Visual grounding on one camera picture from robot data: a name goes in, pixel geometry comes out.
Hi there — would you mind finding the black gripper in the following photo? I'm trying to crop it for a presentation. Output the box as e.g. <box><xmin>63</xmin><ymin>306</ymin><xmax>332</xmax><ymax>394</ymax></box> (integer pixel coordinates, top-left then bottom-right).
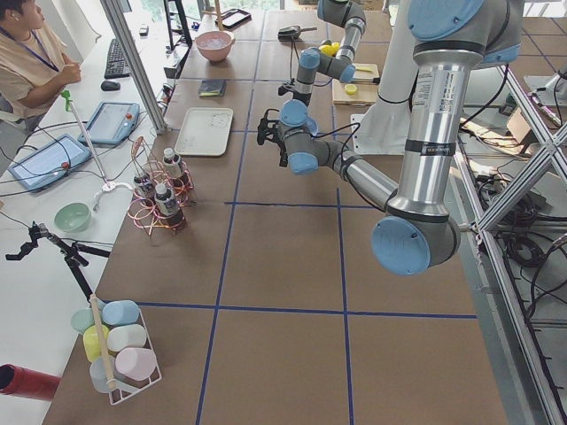
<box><xmin>277</xmin><ymin>79</ymin><xmax>311</xmax><ymax>106</ymax></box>
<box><xmin>257</xmin><ymin>109</ymin><xmax>288</xmax><ymax>167</ymax></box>

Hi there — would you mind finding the blue round plate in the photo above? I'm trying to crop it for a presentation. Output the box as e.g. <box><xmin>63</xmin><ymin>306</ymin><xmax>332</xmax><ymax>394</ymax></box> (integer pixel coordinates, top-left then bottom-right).
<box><xmin>305</xmin><ymin>116</ymin><xmax>319</xmax><ymax>137</ymax></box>

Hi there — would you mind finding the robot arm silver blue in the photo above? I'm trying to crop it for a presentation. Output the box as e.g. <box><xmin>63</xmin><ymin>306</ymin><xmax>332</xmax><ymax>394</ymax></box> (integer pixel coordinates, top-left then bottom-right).
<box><xmin>257</xmin><ymin>1</ymin><xmax>524</xmax><ymax>275</ymax></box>

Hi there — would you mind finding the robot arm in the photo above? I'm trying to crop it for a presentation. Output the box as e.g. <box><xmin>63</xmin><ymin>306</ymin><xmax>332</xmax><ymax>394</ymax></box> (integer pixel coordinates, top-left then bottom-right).
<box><xmin>278</xmin><ymin>1</ymin><xmax>367</xmax><ymax>106</ymax></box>

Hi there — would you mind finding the lemon half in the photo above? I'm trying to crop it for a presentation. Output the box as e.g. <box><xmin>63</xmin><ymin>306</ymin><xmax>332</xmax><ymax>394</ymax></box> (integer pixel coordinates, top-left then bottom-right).
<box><xmin>344</xmin><ymin>83</ymin><xmax>358</xmax><ymax>96</ymax></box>

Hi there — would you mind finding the wooden cutting board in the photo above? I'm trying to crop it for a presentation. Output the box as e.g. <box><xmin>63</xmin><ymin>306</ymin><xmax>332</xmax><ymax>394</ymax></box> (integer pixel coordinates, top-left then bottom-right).
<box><xmin>331</xmin><ymin>63</ymin><xmax>380</xmax><ymax>105</ymax></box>

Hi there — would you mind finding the steel scoop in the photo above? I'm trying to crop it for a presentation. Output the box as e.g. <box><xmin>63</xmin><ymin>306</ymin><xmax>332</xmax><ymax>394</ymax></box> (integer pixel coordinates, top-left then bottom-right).
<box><xmin>277</xmin><ymin>25</ymin><xmax>317</xmax><ymax>41</ymax></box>

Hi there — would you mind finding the cream bear tray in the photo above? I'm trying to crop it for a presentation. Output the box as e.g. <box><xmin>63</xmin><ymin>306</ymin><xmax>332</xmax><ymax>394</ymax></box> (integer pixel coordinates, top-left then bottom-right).
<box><xmin>174</xmin><ymin>107</ymin><xmax>234</xmax><ymax>157</ymax></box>

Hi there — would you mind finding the grey folded cloth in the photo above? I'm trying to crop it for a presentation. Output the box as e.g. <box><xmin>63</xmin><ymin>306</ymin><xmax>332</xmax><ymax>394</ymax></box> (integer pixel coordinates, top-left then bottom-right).
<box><xmin>198</xmin><ymin>79</ymin><xmax>227</xmax><ymax>98</ymax></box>

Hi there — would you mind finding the pink bowl with ice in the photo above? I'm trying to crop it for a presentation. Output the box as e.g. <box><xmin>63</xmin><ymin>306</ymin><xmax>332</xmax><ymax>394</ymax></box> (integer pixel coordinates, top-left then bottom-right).
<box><xmin>195</xmin><ymin>30</ymin><xmax>236</xmax><ymax>62</ymax></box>

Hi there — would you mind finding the tea bottle rear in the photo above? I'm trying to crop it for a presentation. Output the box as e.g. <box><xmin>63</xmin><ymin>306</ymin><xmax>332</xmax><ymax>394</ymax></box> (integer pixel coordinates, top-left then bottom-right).
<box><xmin>163</xmin><ymin>148</ymin><xmax>189</xmax><ymax>187</ymax></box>

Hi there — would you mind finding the tea bottle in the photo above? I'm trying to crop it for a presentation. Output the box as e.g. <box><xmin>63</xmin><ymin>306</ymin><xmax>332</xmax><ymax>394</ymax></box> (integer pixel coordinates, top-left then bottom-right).
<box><xmin>134</xmin><ymin>173</ymin><xmax>155</xmax><ymax>207</ymax></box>
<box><xmin>155</xmin><ymin>183</ymin><xmax>187</xmax><ymax>231</ymax></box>
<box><xmin>163</xmin><ymin>148</ymin><xmax>189</xmax><ymax>187</ymax></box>

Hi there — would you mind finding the tea bottle front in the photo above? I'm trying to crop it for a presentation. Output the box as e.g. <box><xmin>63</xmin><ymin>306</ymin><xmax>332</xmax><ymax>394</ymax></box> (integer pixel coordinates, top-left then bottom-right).
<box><xmin>155</xmin><ymin>183</ymin><xmax>187</xmax><ymax>231</ymax></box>

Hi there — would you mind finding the wooden stand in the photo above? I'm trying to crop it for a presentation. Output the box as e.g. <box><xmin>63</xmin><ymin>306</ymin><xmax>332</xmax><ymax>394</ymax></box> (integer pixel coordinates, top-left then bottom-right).
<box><xmin>214</xmin><ymin>0</ymin><xmax>224</xmax><ymax>31</ymax></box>

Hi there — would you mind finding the tea bottle left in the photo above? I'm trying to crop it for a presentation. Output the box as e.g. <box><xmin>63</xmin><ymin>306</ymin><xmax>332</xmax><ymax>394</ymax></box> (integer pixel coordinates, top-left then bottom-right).
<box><xmin>134</xmin><ymin>173</ymin><xmax>155</xmax><ymax>207</ymax></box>

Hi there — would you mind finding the teach pendant far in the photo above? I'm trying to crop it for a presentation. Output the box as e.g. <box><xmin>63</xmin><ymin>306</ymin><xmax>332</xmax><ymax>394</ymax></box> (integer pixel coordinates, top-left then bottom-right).
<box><xmin>86</xmin><ymin>102</ymin><xmax>140</xmax><ymax>146</ymax></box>

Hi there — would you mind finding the teach pendant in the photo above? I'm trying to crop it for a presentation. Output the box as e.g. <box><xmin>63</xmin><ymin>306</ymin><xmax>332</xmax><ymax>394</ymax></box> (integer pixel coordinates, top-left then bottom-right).
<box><xmin>86</xmin><ymin>102</ymin><xmax>140</xmax><ymax>146</ymax></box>
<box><xmin>8</xmin><ymin>134</ymin><xmax>91</xmax><ymax>191</ymax></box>

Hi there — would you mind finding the white reacher stick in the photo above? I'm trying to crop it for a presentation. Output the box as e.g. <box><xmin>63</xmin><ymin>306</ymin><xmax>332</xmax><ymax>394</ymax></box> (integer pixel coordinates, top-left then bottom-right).
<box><xmin>61</xmin><ymin>89</ymin><xmax>134</xmax><ymax>212</ymax></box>

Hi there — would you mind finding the black keyboard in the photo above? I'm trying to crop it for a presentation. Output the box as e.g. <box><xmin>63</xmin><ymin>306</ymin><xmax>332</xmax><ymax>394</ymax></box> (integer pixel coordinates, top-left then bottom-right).
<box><xmin>104</xmin><ymin>39</ymin><xmax>129</xmax><ymax>80</ymax></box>

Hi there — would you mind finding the black mouse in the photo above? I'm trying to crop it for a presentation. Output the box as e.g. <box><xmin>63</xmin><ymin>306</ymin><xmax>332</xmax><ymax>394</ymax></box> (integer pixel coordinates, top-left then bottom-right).
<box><xmin>100</xmin><ymin>80</ymin><xmax>120</xmax><ymax>92</ymax></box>

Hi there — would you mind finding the green bowl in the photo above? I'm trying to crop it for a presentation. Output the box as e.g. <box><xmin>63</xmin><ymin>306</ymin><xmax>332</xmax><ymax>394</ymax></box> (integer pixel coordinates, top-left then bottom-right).
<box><xmin>54</xmin><ymin>203</ymin><xmax>91</xmax><ymax>233</ymax></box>

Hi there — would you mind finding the teach pendant near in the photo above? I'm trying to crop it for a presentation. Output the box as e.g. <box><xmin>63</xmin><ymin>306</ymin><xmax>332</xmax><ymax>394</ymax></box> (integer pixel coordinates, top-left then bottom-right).
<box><xmin>8</xmin><ymin>134</ymin><xmax>91</xmax><ymax>191</ymax></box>

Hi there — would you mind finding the black tripod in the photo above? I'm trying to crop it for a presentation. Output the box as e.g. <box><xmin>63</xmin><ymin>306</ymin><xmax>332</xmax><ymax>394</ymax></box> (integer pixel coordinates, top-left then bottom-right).
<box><xmin>4</xmin><ymin>222</ymin><xmax>112</xmax><ymax>304</ymax></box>

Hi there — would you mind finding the white cup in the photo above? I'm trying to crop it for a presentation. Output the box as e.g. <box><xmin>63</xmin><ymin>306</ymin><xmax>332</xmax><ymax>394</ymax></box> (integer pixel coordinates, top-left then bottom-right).
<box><xmin>107</xmin><ymin>324</ymin><xmax>147</xmax><ymax>352</ymax></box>

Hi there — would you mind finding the pink cup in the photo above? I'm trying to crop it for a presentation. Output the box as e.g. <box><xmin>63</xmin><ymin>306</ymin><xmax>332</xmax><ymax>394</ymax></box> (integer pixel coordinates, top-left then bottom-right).
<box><xmin>115</xmin><ymin>347</ymin><xmax>157</xmax><ymax>381</ymax></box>

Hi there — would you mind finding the mint green cup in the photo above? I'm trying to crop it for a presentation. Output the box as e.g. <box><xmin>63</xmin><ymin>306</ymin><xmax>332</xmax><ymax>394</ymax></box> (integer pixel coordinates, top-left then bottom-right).
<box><xmin>70</xmin><ymin>308</ymin><xmax>94</xmax><ymax>335</ymax></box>

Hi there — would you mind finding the seated person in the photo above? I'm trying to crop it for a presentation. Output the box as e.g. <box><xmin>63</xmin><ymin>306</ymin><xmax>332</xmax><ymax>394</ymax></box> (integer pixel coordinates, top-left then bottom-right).
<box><xmin>1</xmin><ymin>1</ymin><xmax>82</xmax><ymax>120</ymax></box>

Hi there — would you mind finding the yellow cup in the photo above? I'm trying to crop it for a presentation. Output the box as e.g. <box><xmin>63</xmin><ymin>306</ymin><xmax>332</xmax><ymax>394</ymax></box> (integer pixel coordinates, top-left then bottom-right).
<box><xmin>82</xmin><ymin>325</ymin><xmax>101</xmax><ymax>362</ymax></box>

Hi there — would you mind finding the light blue lower cup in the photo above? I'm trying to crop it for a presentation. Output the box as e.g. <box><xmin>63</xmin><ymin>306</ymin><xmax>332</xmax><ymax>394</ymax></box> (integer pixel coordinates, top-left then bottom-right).
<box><xmin>89</xmin><ymin>356</ymin><xmax>112</xmax><ymax>394</ymax></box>

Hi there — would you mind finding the red cylinder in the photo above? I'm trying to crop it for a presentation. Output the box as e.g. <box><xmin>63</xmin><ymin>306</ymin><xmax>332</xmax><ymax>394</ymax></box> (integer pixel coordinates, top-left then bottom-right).
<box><xmin>1</xmin><ymin>364</ymin><xmax>60</xmax><ymax>401</ymax></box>

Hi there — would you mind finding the copper wire bottle rack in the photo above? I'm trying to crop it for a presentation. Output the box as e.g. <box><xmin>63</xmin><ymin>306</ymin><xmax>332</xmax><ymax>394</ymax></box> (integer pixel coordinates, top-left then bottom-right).
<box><xmin>128</xmin><ymin>136</ymin><xmax>194</xmax><ymax>235</ymax></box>

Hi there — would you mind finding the aluminium frame post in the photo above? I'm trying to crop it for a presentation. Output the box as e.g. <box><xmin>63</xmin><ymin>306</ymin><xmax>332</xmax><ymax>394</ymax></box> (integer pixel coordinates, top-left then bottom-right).
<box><xmin>100</xmin><ymin>0</ymin><xmax>167</xmax><ymax>135</ymax></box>

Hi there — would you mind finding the white wire cup basket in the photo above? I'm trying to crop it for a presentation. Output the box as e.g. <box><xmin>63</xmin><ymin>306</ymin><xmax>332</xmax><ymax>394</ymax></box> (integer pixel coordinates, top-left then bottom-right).
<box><xmin>89</xmin><ymin>295</ymin><xmax>162</xmax><ymax>406</ymax></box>

